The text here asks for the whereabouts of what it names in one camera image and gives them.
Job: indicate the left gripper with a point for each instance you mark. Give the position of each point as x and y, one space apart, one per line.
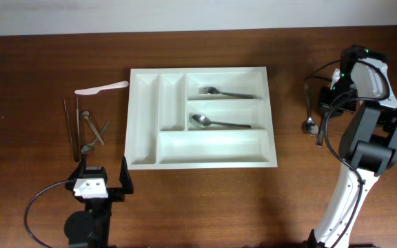
118 193

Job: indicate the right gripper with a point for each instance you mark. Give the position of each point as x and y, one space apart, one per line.
328 107

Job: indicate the metal tablespoon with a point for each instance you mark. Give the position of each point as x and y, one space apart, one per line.
309 124
200 120

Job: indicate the metal fork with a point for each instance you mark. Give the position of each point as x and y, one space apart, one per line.
215 91
321 131

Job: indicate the long metal tongs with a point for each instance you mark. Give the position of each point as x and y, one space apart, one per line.
76 157

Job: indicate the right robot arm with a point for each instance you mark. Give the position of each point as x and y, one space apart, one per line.
359 127

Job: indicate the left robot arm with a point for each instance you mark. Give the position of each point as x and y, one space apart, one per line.
91 227

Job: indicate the small metal spoon lower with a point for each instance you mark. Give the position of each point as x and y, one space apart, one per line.
87 148

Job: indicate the small metal spoon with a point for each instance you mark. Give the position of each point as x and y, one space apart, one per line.
87 148
86 115

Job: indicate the white cutlery tray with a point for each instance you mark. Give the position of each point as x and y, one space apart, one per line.
160 134

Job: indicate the small metal spoon upper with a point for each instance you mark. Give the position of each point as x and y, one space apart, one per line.
86 115

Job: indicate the white plastic knife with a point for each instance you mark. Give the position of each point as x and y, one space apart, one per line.
96 90

